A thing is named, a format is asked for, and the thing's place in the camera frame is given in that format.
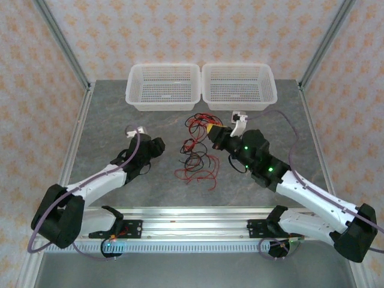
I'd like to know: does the thin black wire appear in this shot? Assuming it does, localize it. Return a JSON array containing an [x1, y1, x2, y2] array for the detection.
[[185, 115, 211, 136], [191, 151, 212, 169], [179, 151, 211, 174], [179, 140, 208, 154]]

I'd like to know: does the white perforated plastic basket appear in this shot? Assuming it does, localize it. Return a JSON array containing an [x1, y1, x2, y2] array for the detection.
[[200, 62, 277, 112], [125, 62, 201, 112]]

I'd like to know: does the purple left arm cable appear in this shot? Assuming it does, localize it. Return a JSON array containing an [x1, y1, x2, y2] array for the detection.
[[27, 127, 142, 262]]

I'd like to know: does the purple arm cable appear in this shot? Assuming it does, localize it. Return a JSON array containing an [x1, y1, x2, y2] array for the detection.
[[246, 109, 384, 260], [27, 127, 142, 262]]

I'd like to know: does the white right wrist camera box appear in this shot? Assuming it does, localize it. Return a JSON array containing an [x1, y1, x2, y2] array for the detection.
[[230, 110, 249, 137]]

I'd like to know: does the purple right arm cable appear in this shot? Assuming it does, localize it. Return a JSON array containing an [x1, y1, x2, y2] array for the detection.
[[246, 109, 384, 260]]

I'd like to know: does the aluminium table side rail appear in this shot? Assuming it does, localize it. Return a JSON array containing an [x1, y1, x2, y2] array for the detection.
[[58, 81, 96, 188], [298, 80, 337, 193]]

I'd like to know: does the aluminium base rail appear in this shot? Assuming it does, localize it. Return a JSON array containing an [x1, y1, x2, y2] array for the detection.
[[80, 206, 304, 241]]

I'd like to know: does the grey slotted cable duct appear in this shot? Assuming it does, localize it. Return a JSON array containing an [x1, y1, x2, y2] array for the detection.
[[41, 242, 271, 255]]

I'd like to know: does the aluminium corner post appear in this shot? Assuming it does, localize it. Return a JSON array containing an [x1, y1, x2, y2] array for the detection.
[[32, 0, 92, 91], [298, 0, 358, 89]]

